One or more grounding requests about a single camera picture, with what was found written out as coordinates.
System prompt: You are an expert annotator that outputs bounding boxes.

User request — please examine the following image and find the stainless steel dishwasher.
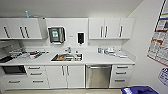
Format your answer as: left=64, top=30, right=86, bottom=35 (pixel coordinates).
left=85, top=64, right=113, bottom=89

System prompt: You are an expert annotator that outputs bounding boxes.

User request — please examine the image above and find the black soap dispenser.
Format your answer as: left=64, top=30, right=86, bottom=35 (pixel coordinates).
left=77, top=31, right=85, bottom=45

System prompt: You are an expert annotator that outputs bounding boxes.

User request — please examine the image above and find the blue label soap bottle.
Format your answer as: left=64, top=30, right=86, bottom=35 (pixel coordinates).
left=97, top=45, right=102, bottom=54

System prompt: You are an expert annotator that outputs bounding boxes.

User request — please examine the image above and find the chrome faucet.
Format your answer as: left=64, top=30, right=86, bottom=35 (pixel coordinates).
left=64, top=46, right=73, bottom=55

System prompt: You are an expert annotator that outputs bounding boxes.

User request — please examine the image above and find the steel kitchen sink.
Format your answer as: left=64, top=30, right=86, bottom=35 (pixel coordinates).
left=50, top=53, right=84, bottom=63

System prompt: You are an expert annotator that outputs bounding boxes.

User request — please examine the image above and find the steel paper towel dispenser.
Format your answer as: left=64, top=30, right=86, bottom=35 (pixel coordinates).
left=47, top=26, right=66, bottom=46

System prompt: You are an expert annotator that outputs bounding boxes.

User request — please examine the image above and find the white under-sink cabinet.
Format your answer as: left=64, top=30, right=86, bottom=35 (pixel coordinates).
left=44, top=64, right=86, bottom=89

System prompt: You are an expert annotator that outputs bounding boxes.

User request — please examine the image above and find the white drawer cabinet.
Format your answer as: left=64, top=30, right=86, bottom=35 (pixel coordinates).
left=109, top=64, right=134, bottom=89
left=1, top=64, right=51, bottom=90

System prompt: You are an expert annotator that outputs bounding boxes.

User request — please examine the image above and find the small blue bottle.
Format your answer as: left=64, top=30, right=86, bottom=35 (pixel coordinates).
left=25, top=10, right=30, bottom=19

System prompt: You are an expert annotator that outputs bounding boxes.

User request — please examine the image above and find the black built-in microwave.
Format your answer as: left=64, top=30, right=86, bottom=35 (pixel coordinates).
left=1, top=65, right=27, bottom=76

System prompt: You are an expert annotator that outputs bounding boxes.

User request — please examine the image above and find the large wall poster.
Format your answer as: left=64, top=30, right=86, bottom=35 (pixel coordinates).
left=146, top=0, right=168, bottom=68

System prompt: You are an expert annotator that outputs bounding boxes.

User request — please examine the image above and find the small blue wall notice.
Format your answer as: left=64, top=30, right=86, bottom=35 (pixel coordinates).
left=157, top=67, right=168, bottom=88

